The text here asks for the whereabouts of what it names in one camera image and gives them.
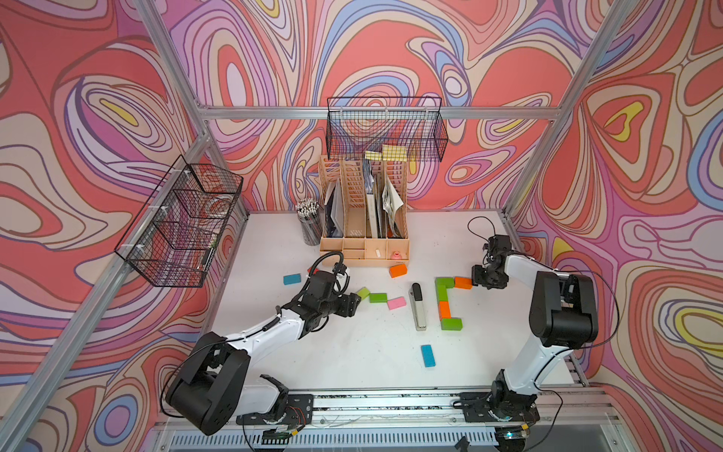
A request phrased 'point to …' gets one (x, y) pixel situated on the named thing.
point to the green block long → (444, 282)
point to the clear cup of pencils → (310, 214)
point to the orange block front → (444, 310)
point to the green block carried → (442, 293)
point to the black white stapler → (419, 309)
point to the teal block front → (427, 356)
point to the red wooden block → (314, 272)
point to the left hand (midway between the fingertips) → (354, 297)
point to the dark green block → (451, 324)
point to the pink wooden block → (397, 302)
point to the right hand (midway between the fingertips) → (484, 286)
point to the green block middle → (377, 298)
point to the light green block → (363, 292)
